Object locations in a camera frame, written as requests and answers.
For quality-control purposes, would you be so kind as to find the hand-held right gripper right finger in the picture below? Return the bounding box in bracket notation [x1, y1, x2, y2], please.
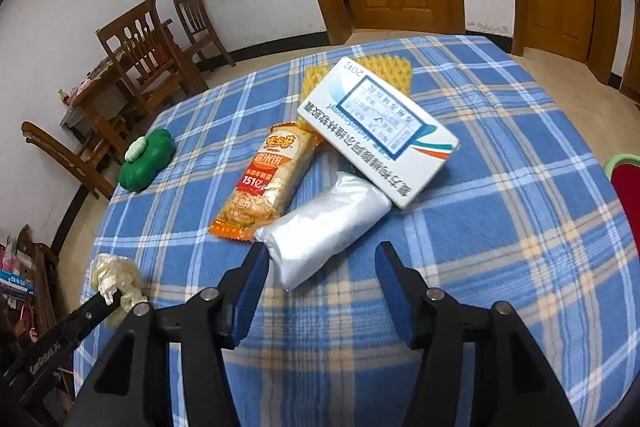
[375, 241, 568, 427]

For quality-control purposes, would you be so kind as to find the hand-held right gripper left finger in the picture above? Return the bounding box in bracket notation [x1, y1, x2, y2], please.
[70, 243, 271, 427]

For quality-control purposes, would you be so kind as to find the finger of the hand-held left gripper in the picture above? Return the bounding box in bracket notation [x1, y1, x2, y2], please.
[52, 288, 132, 343]

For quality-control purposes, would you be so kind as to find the cream paper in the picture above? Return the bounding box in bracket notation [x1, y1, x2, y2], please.
[90, 253, 149, 328]

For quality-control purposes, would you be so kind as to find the silver white plastic packet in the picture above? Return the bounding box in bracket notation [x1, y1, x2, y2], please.
[254, 171, 392, 292]

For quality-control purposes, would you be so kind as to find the orange snack packet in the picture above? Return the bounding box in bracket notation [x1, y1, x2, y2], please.
[209, 122, 321, 242]

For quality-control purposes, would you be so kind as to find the white cardboard box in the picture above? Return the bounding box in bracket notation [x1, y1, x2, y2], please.
[297, 56, 461, 210]

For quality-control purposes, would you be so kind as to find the yellow sponge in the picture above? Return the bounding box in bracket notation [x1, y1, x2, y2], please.
[295, 54, 413, 132]

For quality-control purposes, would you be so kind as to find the red basin with green rim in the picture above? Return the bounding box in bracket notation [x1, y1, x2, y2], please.
[604, 153, 640, 268]

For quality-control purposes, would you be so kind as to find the pile of small boxes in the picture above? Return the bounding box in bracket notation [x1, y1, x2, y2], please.
[0, 234, 37, 343]

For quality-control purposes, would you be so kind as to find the blue plaid blanket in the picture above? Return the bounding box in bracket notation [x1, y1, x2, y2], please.
[74, 34, 640, 427]

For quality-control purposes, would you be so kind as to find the green clover-shaped toy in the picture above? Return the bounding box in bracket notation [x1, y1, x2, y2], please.
[118, 128, 177, 194]

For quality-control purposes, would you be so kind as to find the wooden chair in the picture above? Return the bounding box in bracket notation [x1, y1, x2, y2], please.
[21, 121, 118, 200]
[95, 0, 210, 122]
[173, 0, 237, 72]

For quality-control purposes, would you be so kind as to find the wooden dining table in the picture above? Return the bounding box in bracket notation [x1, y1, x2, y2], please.
[60, 72, 133, 168]

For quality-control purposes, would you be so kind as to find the clutter on dining table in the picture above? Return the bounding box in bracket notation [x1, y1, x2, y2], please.
[57, 74, 103, 108]

